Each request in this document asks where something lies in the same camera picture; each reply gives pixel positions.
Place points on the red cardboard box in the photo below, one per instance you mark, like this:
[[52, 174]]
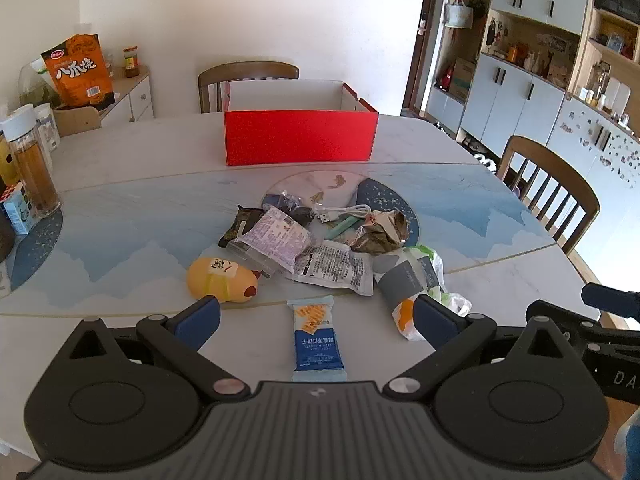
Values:
[[300, 135]]

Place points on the orange snack bag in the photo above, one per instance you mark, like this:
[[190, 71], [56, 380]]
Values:
[[80, 72]]

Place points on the yellow object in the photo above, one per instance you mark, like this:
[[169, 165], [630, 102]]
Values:
[[7, 160]]

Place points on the sauce jar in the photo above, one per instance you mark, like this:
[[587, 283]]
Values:
[[131, 62]]

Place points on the white slippers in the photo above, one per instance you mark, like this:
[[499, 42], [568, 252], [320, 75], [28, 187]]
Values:
[[484, 159]]

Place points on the hanging tote bag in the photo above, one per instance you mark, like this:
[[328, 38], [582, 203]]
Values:
[[458, 14]]

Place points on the wooden desk stand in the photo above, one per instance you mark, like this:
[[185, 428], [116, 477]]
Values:
[[77, 121]]

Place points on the clear bag with black item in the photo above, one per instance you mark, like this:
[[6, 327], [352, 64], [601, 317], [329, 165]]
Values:
[[287, 205]]

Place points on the yellow toy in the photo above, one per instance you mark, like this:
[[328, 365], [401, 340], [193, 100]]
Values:
[[215, 280]]

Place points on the white printed packet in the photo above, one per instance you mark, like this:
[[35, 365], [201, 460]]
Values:
[[335, 267]]

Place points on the white grey tissue pack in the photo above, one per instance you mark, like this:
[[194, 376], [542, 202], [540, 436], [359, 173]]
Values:
[[405, 280]]

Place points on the clear bag with green contents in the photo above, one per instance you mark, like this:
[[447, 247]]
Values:
[[37, 87]]

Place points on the wooden chair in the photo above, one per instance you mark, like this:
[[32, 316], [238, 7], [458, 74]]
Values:
[[550, 160], [215, 77]]

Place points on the blue white small box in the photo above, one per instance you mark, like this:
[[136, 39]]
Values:
[[20, 210]]

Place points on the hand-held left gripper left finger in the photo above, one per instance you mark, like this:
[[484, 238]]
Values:
[[197, 322]]

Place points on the white wall cabinet unit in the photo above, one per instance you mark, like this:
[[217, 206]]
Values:
[[525, 100]]

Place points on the green tube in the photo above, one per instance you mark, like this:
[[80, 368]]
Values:
[[345, 230]]

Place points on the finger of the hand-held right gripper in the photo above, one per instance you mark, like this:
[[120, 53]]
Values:
[[560, 319], [612, 301]]

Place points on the red bag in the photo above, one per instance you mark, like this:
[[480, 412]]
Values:
[[445, 77]]

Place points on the gold foil wrapper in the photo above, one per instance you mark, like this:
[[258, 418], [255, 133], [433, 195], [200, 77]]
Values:
[[380, 232]]

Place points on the pink white packet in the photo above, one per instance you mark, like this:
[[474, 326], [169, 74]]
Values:
[[280, 237]]

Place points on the dark foil packet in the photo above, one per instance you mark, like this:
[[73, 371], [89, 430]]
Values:
[[240, 222]]

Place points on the dark wooden door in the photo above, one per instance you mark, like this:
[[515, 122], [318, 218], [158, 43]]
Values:
[[417, 60]]

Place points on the small white drawer cabinet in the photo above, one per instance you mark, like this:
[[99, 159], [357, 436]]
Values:
[[132, 100]]

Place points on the white printed jar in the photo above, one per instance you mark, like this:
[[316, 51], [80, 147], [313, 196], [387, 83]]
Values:
[[49, 127]]

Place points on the glass tea bottle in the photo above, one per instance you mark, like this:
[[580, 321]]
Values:
[[35, 175]]

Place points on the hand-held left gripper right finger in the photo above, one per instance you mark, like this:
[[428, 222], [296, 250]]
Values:
[[437, 322]]

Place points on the blue biscuit packet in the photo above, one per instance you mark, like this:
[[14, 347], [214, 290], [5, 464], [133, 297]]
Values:
[[317, 345]]

